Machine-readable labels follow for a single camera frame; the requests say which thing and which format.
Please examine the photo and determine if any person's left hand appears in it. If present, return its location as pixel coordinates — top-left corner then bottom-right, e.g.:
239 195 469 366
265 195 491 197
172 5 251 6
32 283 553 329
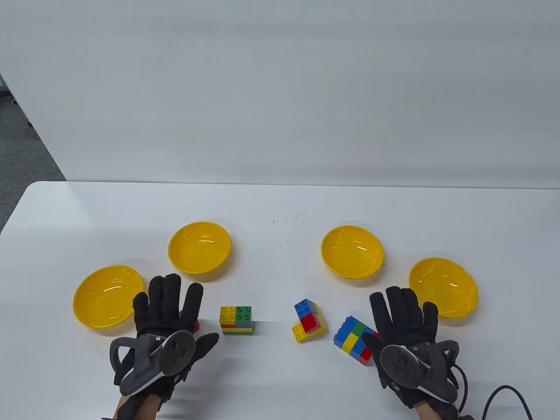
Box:
109 274 219 412

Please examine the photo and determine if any person's right hand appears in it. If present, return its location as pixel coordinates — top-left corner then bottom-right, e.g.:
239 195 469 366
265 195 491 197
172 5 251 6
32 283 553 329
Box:
361 287 460 410

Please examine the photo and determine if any grey hand controller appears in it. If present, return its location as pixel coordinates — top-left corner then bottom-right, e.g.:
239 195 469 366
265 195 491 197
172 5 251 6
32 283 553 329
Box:
380 341 460 403
109 330 196 396

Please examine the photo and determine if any large chequered toy brick stack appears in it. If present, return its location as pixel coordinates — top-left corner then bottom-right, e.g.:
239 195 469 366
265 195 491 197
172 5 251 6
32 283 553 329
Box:
334 316 379 364

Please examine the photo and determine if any cube shaped toy brick stack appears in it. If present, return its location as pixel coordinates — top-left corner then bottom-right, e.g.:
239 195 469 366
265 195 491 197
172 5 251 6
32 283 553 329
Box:
220 306 253 336

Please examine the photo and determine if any stepped toy brick stack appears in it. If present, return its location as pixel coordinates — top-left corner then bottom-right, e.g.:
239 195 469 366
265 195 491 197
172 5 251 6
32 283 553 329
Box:
292 299 328 343

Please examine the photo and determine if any person's right forearm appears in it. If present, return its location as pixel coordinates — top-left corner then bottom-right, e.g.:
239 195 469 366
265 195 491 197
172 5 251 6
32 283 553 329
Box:
413 402 460 420

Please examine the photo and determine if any person's left forearm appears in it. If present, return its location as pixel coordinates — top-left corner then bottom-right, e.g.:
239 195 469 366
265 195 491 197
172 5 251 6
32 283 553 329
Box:
115 393 159 420

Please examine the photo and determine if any yellow plastic bowl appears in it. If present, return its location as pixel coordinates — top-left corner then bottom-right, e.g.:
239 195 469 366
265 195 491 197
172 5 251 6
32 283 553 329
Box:
409 257 479 319
168 221 231 275
321 225 385 280
73 265 145 329

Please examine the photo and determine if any black braided cable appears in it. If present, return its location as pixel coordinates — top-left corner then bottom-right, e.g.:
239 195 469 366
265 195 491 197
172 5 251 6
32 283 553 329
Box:
451 361 535 420

